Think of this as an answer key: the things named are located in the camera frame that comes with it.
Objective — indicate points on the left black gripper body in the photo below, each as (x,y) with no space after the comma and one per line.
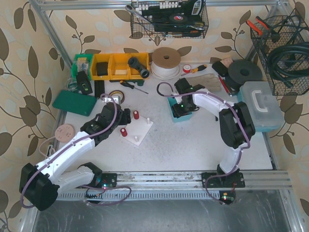
(127,116)

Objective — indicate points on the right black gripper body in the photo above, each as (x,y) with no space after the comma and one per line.
(183,111)

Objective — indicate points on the large red spring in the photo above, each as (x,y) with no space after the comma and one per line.
(123,132)
(136,115)

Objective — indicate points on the brown tape roll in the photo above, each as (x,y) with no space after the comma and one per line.
(119,94)

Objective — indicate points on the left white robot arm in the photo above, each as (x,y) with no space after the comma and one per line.
(41,184)

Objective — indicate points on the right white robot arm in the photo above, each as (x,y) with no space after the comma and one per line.
(235,122)

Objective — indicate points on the blue plastic tray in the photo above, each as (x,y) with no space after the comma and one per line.
(171,102)

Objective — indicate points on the beige work glove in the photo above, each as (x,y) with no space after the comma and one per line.
(209,81)

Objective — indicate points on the red white tape roll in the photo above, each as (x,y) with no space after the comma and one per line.
(186,68)

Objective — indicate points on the black ribbed bar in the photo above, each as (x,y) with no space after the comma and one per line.
(99,88)

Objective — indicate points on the black sanding block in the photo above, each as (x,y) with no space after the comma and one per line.
(221,67)

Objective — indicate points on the black battery charger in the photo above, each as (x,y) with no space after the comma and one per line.
(83,83)

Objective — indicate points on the yellow parts bin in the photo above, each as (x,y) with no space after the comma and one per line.
(118,68)

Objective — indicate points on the black block in bin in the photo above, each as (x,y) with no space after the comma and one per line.
(102,68)

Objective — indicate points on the black pipe fitting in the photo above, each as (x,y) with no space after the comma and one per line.
(134,63)

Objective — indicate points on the green plastic case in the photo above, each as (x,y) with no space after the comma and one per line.
(74,103)

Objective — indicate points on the round sanding disc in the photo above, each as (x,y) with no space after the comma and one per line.
(64,133)

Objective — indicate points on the black rubber disc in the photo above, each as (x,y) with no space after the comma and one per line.
(242,71)

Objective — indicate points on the green parts bin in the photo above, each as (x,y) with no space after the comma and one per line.
(82,62)

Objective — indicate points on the translucent teal storage box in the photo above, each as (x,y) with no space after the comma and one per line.
(263,106)

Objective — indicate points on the white peg base plate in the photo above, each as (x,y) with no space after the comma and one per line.
(137,130)

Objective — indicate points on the red handled tool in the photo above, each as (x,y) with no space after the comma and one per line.
(228,89)

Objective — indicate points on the white cable spool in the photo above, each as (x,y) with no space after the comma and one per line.
(166,63)

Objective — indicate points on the top wire basket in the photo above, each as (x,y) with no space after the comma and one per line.
(162,19)

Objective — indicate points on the wire basket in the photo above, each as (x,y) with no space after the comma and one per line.
(162,19)
(284,54)

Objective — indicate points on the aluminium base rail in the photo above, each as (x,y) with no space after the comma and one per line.
(134,186)

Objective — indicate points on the orange handled pliers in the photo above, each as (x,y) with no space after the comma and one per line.
(255,27)

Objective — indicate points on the right wire basket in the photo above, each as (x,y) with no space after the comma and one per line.
(284,54)

